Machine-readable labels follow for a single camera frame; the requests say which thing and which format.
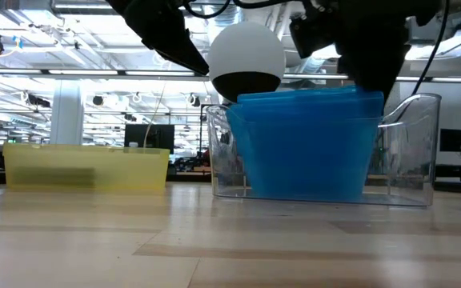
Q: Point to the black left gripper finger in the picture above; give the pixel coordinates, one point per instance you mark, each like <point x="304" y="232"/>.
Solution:
<point x="182" y="52"/>

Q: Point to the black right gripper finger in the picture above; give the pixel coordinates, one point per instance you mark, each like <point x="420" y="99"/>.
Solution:
<point x="374" y="80"/>

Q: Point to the blue plastic disc case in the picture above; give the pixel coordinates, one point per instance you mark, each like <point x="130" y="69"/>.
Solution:
<point x="294" y="96"/>
<point x="302" y="160"/>

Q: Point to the clear plastic bin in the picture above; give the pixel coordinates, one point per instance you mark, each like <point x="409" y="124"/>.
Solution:
<point x="414" y="160"/>

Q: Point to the white globe table lamp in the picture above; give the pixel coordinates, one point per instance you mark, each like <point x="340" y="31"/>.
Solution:
<point x="246" y="48"/>

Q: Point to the ceiling light strip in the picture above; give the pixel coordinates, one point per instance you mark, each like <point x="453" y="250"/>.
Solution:
<point x="446" y="78"/>
<point x="82" y="72"/>

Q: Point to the black desk monitor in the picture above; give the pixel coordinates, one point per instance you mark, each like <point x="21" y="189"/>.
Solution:
<point x="158" y="136"/>

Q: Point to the dark desk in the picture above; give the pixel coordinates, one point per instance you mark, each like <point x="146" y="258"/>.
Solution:
<point x="458" y="169"/>

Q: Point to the yellow translucent plastic bin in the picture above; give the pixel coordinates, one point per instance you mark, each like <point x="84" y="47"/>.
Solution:
<point x="134" y="168"/>

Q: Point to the white building column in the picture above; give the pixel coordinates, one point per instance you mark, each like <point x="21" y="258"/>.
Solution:
<point x="66" y="120"/>

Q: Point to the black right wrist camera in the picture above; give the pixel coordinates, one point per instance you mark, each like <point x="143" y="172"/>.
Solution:
<point x="312" y="38"/>

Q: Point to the black wall monitor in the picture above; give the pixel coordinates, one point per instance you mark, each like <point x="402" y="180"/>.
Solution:
<point x="452" y="140"/>

